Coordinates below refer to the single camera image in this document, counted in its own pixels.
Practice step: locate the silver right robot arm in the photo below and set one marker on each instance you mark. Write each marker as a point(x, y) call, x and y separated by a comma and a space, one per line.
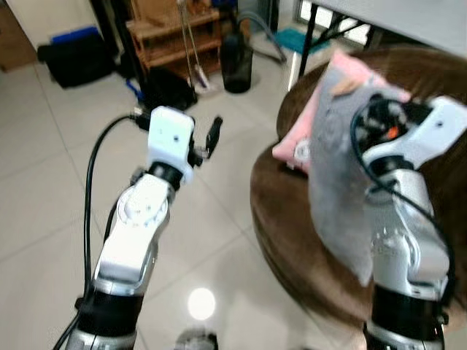
point(398, 240)

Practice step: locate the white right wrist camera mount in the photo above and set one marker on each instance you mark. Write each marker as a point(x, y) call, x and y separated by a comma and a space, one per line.
point(438, 127)

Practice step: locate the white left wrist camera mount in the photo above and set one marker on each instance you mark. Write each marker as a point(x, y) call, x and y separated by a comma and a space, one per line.
point(169, 138)

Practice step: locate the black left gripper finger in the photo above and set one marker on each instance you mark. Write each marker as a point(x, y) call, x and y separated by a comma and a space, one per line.
point(214, 135)

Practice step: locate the dark plastic bottle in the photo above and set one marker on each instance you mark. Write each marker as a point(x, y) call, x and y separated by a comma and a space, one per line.
point(236, 65)

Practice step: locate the blue flat box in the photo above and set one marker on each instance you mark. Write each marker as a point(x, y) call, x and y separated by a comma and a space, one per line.
point(74, 34)

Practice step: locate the brown wooden shelf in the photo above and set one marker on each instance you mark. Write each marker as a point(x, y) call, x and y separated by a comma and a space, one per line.
point(164, 36)

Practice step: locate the pink pillow with cat print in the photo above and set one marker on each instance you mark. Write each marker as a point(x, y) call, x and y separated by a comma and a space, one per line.
point(295, 142)

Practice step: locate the black duffel bag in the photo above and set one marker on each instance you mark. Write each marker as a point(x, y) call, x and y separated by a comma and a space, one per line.
point(76, 62)

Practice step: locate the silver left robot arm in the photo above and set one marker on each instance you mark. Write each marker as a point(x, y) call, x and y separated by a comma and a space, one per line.
point(135, 233)

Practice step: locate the green floor mat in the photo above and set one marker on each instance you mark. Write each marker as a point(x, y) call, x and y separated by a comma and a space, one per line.
point(295, 40)

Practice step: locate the black backpack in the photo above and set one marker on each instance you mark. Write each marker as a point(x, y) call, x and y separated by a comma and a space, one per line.
point(168, 89)

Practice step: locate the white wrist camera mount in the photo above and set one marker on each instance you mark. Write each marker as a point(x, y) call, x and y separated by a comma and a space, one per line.
point(438, 127)
point(169, 138)

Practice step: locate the brown round velvet sofa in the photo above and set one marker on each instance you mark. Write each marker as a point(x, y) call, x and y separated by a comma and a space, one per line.
point(284, 211)

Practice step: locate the mop with metal pole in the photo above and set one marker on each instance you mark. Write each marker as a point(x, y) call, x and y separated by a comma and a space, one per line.
point(193, 51)

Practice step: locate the white table with black legs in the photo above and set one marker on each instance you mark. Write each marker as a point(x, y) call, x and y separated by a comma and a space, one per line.
point(408, 22)

